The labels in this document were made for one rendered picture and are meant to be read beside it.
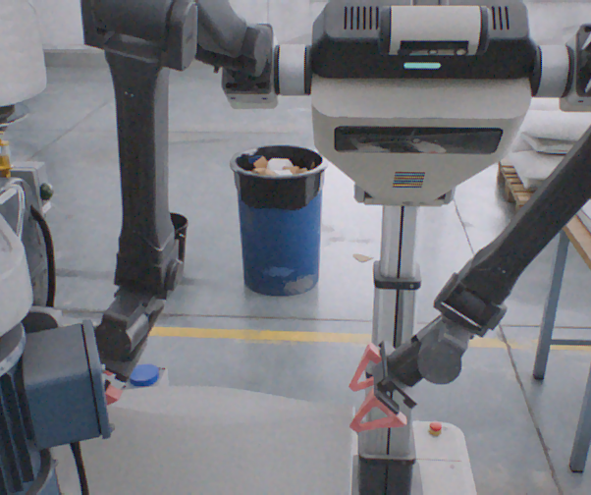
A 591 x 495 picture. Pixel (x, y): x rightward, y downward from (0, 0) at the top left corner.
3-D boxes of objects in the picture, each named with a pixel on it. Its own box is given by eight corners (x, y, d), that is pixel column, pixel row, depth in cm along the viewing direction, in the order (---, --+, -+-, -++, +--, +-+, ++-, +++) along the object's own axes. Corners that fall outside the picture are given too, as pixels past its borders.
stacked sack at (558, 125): (621, 128, 425) (625, 108, 419) (637, 148, 388) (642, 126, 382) (512, 123, 437) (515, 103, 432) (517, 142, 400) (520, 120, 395)
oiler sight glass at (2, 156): (16, 163, 105) (11, 141, 104) (8, 169, 103) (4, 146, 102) (0, 163, 105) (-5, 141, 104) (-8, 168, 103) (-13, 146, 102)
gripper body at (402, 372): (378, 385, 95) (417, 354, 92) (374, 345, 104) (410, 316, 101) (409, 412, 96) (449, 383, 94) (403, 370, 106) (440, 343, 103)
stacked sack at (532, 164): (611, 164, 436) (615, 144, 430) (635, 188, 397) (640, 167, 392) (506, 162, 441) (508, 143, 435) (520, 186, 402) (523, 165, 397)
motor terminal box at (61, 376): (108, 400, 78) (94, 313, 73) (120, 458, 70) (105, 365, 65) (32, 417, 75) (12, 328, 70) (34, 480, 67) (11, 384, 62)
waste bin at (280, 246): (329, 257, 378) (330, 144, 349) (325, 303, 331) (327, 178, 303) (242, 254, 381) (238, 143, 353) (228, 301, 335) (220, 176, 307)
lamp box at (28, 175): (53, 211, 116) (44, 161, 112) (42, 221, 112) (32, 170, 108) (11, 210, 117) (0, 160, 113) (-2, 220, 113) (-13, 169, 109)
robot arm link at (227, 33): (210, -100, 64) (111, -125, 65) (172, 41, 65) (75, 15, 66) (273, 34, 108) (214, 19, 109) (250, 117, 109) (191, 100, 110)
